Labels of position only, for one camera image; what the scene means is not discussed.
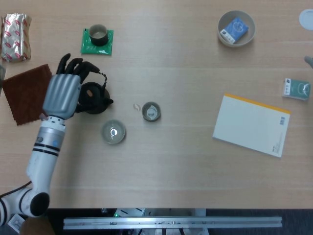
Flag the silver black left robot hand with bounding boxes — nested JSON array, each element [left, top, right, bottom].
[[42, 53, 101, 120]]

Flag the black teapot with handle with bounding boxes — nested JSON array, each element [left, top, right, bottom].
[[74, 70, 114, 115]]

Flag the black cup beige inside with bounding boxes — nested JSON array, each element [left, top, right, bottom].
[[141, 101, 162, 122], [88, 24, 109, 47]]

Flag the green tissue pack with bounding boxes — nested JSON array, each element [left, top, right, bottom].
[[282, 78, 312, 101]]

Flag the brown scalloped cloth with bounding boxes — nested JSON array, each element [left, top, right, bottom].
[[1, 64, 53, 126]]

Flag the green foil sachet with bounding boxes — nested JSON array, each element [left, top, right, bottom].
[[80, 28, 114, 56]]

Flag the grey shallow tea bowl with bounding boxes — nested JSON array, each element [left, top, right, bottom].
[[101, 119, 127, 145]]

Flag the beige round bowl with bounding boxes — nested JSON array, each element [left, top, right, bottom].
[[217, 10, 256, 48]]

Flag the gold foil packet red print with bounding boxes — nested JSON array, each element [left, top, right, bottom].
[[0, 13, 33, 62]]

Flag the blue tissue pack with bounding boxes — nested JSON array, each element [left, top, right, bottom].
[[219, 17, 249, 45]]

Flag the white notebook orange spine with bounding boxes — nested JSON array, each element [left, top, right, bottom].
[[212, 93, 291, 159]]

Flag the brown cardboard box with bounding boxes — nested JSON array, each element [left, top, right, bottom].
[[19, 216, 56, 235]]

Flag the aluminium profile rail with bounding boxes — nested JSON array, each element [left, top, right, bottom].
[[63, 216, 283, 230]]

